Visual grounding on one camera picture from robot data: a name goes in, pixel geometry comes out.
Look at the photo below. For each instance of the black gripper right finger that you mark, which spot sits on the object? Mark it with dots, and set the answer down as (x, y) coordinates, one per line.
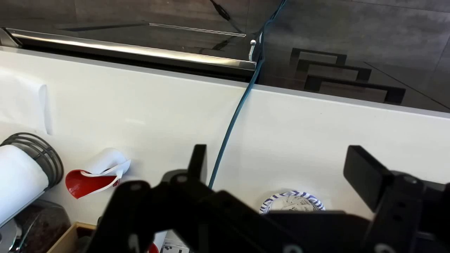
(411, 214)

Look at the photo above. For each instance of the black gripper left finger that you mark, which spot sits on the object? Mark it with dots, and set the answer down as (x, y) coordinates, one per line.
(206, 221)

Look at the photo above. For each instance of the blue patterned paper bowl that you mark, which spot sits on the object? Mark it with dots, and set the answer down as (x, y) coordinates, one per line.
(290, 200)

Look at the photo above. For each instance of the white red-lined mug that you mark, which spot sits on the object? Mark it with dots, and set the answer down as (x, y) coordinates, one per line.
(105, 170)

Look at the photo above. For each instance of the wooden organizer box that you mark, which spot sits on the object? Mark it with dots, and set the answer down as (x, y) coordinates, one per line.
(67, 243)

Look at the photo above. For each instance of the white paper towel roll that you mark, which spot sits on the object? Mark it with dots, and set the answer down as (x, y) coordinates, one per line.
(22, 181)

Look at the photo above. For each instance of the black wire towel holder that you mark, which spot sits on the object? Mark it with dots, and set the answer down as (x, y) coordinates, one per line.
(41, 152)

